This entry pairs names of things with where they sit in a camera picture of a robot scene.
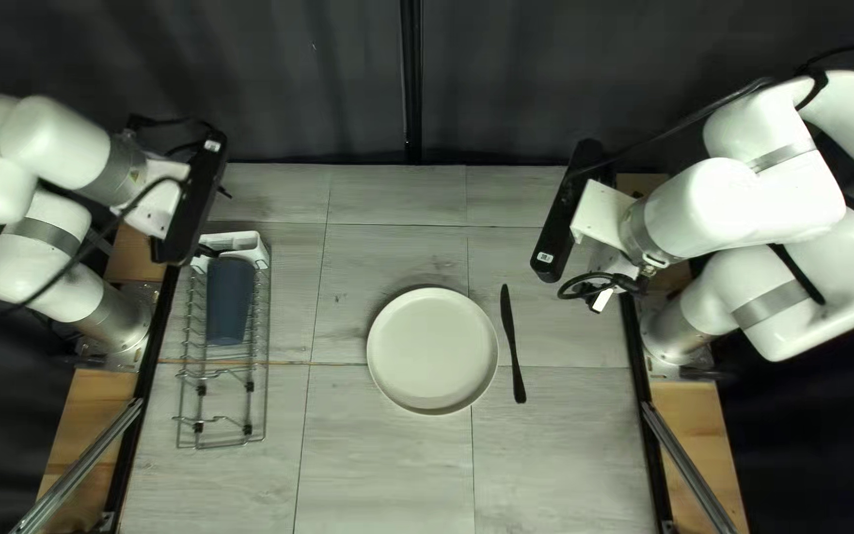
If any black knife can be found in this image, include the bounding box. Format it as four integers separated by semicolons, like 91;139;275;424
500;284;528;405

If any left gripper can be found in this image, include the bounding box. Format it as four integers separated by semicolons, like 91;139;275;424
125;153;192;240

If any black cable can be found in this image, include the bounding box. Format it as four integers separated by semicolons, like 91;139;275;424
556;43;854;301
4;115;214;312

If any pale plate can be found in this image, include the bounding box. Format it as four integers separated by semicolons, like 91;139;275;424
366;287;500;415

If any dark blue cup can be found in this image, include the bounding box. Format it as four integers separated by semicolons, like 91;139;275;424
205;256;257;347

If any white cutlery holder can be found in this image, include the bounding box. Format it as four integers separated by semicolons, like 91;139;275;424
191;231;271;272

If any wire dish rack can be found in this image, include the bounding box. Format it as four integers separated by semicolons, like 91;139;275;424
175;243;272;451

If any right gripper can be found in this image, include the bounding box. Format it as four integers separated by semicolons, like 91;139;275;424
569;180;658;312

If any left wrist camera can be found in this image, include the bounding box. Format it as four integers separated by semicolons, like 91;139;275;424
151;132;228;267

